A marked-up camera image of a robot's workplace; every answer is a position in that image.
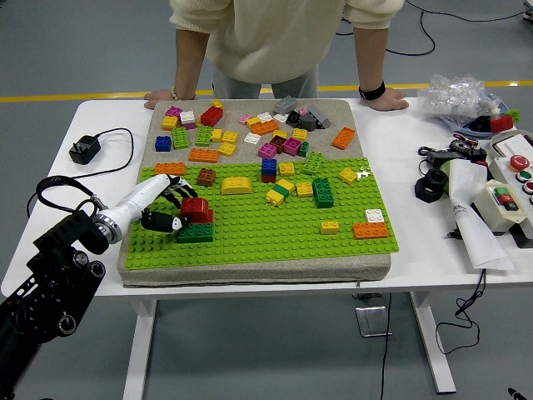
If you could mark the dark corner device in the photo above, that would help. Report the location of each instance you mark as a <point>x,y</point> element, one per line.
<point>529,16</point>

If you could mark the person's right hand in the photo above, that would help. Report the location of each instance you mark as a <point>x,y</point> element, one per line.
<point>160,98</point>

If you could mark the small black plug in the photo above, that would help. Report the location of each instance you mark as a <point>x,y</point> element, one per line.
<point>452,235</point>

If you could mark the black wristwatch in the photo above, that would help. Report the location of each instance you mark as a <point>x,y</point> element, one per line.
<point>371,91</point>

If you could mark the black power adapter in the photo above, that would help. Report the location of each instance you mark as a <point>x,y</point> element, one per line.
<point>445,156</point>

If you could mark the red eight-stud brick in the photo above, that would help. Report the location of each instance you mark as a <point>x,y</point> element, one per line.
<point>209,218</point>
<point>211,117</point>
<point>501,124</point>

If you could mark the white paper sheet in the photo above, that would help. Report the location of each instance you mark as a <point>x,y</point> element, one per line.
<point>474,232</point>

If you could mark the small light pink brick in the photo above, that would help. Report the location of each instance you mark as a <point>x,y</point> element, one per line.
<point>304,111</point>
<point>245,119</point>

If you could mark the clear plastic bag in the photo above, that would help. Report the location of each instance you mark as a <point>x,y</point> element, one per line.
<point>454,96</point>

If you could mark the silver floor plate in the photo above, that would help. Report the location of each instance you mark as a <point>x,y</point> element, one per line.
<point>370,321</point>

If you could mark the light blue basin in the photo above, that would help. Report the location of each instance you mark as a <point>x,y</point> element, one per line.
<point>456,126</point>

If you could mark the long grey brick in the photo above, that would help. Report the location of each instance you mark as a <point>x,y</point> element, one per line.
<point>320,116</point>

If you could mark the dark green big-stud brick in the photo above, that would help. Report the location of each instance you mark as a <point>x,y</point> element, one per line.
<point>323,193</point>

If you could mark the person's right forearm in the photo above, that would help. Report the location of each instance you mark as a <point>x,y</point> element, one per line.
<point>189,62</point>

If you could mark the yellow floor tape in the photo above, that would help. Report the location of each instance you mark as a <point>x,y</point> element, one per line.
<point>62,97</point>

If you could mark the blue and red brick stack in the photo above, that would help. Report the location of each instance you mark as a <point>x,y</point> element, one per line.
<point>269,168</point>

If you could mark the small white bottle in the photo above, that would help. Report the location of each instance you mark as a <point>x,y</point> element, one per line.
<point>494,110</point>

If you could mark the brown four-stud brick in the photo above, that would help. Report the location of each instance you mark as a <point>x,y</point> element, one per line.
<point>206,177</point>

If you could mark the grey-brown cushion mat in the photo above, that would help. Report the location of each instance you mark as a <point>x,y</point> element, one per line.
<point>250,278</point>

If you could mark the white table leg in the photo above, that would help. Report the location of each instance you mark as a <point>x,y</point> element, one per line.
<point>435,354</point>
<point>139,354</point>

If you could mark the person's left forearm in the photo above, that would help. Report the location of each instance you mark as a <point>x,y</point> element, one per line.
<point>370,54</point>

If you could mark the dark grey brick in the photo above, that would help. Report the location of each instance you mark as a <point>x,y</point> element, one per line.
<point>308,123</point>

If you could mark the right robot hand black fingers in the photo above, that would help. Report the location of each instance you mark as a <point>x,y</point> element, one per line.
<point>515,395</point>

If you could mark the black module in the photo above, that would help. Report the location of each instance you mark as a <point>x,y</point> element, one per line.
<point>476,154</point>

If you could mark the small dark green brick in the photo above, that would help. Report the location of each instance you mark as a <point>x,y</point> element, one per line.
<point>304,149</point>

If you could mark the dark green eight-stud brick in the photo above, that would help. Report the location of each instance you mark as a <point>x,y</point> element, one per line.
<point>197,233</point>

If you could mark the orange eight-stud brick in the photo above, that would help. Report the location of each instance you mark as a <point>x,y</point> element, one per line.
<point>170,169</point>
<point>203,156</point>
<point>344,138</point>
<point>266,127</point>
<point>371,231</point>

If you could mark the green studded baseplate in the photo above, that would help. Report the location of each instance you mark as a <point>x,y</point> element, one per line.
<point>258,246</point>

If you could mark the lime green roll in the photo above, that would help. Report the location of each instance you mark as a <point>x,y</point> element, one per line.
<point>446,178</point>

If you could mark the black object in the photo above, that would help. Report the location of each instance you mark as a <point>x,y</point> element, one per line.
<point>481,124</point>

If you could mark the lime green small brick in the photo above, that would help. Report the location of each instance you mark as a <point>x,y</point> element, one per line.
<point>514,116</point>

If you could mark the yellow and green brick stack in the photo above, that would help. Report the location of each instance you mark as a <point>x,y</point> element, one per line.
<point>280,192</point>

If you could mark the blue four-stud brick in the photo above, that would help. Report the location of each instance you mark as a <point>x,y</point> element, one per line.
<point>163,144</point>

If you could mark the black servo motor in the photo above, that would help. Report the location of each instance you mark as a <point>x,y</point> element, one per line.
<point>459,145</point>

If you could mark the white emergency stop control box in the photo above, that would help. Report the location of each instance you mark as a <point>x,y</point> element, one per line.
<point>504,173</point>

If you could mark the yellow curved brick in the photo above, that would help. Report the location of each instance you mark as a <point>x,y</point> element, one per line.
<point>236,186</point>

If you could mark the light grey brick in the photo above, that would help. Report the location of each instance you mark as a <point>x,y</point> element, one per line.
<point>285,104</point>

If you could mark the black brick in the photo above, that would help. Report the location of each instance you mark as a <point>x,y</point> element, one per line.
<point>293,119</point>

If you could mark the person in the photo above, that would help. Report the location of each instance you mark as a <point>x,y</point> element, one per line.
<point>270,37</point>

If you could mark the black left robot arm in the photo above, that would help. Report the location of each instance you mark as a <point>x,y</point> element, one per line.
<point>71,233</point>

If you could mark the large black nut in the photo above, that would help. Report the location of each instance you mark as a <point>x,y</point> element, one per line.
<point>422,191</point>

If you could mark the person's left hand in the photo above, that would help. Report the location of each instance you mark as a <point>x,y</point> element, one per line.
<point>387,101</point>

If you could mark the red curved brick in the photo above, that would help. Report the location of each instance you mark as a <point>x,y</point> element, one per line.
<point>196,207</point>

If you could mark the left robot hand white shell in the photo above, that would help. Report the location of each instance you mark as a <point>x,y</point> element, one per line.
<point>137,198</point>

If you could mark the dark red brick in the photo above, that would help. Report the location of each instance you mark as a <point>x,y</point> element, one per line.
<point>277,145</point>

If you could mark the small white switch box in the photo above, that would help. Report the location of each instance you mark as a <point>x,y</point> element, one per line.
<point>489,207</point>

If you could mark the white four-stud brick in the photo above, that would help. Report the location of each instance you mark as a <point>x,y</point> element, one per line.
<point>280,118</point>
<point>187,116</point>
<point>375,216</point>
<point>252,139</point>
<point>265,117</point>

